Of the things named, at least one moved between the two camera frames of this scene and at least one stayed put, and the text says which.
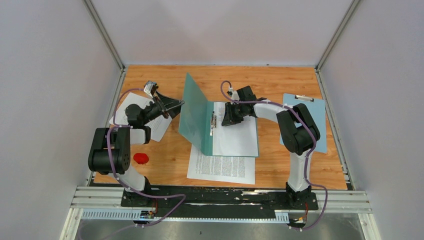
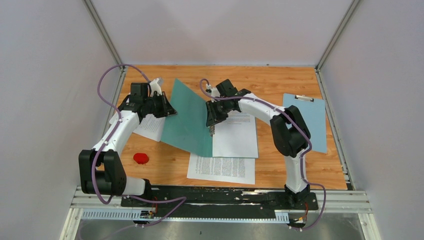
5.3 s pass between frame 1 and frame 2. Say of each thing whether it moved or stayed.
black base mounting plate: stayed
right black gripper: moved
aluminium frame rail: stayed
